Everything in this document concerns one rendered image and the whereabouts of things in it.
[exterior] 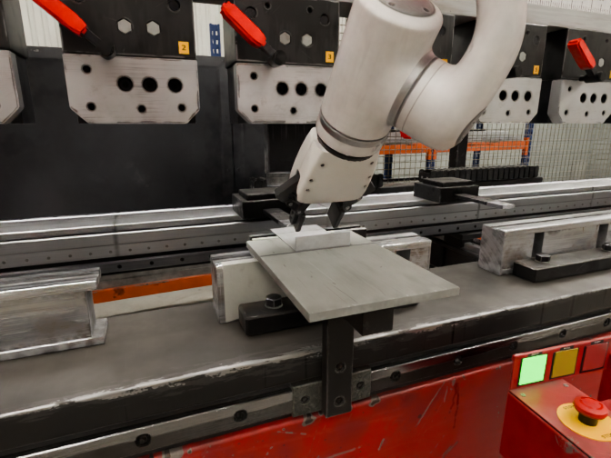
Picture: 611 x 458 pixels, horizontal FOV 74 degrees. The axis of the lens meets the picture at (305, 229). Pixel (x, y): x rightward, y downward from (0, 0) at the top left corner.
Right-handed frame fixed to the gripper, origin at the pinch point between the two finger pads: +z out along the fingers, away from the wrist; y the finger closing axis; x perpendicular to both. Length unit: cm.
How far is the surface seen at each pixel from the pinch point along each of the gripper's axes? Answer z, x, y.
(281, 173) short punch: -1.3, -7.8, 3.8
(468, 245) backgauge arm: 32, -9, -56
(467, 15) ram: -21.6, -20.7, -26.8
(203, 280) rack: 160, -80, 1
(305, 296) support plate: -8.5, 16.7, 8.7
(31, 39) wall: 194, -371, 113
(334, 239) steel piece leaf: -0.2, 4.7, -1.2
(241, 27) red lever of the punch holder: -20.2, -14.4, 10.7
